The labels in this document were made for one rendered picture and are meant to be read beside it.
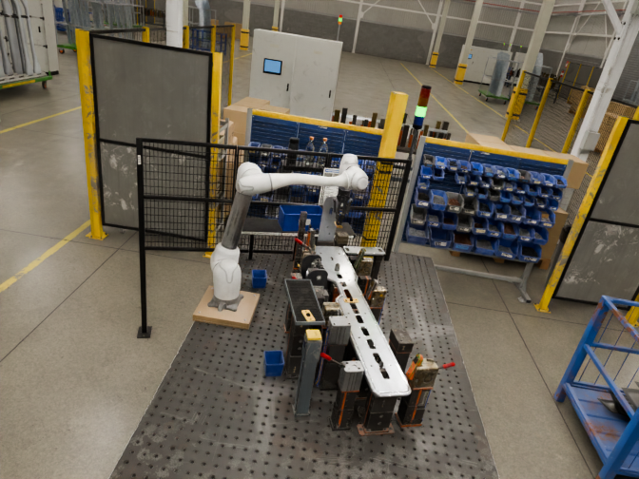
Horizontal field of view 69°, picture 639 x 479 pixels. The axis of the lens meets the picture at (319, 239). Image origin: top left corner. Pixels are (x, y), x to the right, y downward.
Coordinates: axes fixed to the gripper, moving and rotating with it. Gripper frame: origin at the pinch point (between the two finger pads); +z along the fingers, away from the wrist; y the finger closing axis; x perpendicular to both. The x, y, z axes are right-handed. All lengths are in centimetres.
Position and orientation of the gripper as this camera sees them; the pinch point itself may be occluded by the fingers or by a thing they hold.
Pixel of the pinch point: (338, 219)
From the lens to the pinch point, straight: 289.7
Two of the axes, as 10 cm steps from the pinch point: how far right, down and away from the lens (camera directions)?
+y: 9.7, 0.3, 2.5
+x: -2.0, -4.6, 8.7
